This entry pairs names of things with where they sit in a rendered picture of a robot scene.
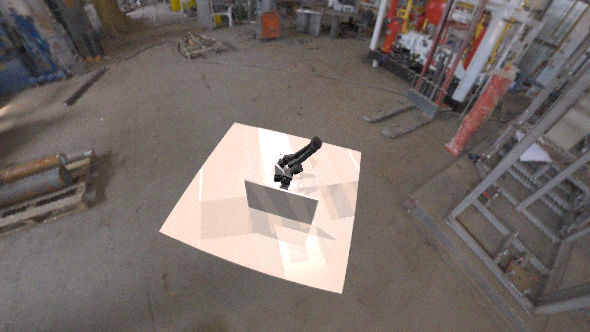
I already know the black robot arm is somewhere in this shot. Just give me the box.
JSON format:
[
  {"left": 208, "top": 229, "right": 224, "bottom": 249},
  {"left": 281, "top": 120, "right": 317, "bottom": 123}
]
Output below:
[{"left": 273, "top": 136, "right": 323, "bottom": 183}]

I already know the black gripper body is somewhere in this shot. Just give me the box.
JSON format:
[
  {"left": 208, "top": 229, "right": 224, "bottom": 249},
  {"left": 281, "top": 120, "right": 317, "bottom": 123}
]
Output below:
[{"left": 282, "top": 173, "right": 293, "bottom": 183}]

